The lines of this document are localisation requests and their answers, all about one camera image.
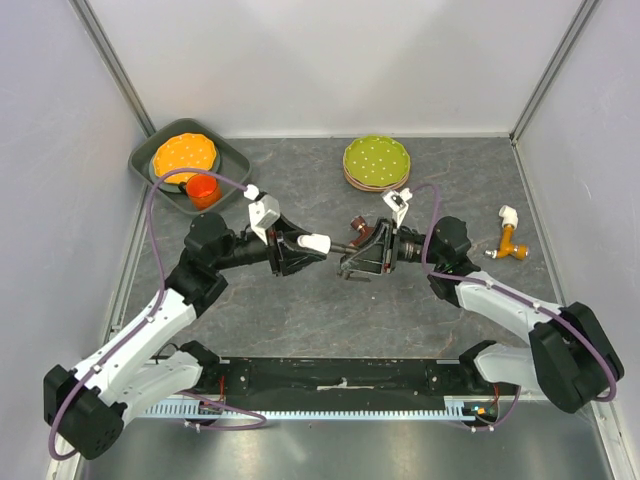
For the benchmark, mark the orange faucet with white elbow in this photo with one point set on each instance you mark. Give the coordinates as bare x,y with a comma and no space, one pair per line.
507,247

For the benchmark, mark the orange mug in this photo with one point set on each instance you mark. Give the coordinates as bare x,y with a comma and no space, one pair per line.
202,190

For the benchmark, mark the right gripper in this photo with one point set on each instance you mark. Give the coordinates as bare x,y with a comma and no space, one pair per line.
384,240

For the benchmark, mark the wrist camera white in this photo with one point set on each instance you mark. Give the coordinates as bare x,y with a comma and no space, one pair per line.
263,209
398,202

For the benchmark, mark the green polka dot plate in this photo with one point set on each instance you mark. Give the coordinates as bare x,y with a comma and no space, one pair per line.
376,160

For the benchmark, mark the dark grey metal faucet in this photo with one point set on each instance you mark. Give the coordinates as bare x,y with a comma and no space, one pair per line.
351,267

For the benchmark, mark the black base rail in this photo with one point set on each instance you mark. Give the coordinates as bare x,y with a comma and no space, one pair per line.
338,385

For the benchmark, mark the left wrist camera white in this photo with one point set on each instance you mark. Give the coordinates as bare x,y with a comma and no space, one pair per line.
263,209

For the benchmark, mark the dark green square tray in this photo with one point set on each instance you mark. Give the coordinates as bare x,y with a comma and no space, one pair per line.
230,163

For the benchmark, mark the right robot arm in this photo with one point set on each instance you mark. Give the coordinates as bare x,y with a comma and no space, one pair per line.
566,354

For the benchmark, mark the orange polka dot plate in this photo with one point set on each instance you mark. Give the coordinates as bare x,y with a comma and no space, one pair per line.
188,150

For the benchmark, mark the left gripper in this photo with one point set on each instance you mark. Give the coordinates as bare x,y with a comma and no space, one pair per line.
291,261

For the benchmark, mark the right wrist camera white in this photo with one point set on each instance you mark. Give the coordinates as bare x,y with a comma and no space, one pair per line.
398,202

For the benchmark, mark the maroon faucet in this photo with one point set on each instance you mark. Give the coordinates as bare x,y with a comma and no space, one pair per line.
363,229

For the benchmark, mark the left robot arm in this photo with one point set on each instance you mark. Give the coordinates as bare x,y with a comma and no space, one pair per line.
88,406

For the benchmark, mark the white pvc elbow fitting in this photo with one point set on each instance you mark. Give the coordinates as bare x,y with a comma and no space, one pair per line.
316,242

